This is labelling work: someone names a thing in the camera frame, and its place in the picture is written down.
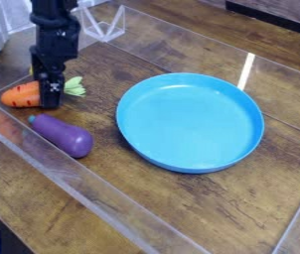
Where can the purple toy eggplant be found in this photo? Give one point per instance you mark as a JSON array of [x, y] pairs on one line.
[[71, 138]]

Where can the clear acrylic enclosure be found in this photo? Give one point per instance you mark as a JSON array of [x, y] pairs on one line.
[[114, 204]]

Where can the dark bar at back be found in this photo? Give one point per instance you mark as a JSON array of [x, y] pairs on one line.
[[263, 16]]

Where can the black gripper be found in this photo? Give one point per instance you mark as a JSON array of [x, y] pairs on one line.
[[56, 46]]

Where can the blue round tray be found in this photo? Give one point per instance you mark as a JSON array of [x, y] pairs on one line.
[[189, 122]]

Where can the orange toy carrot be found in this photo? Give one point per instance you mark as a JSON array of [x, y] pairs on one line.
[[24, 95]]

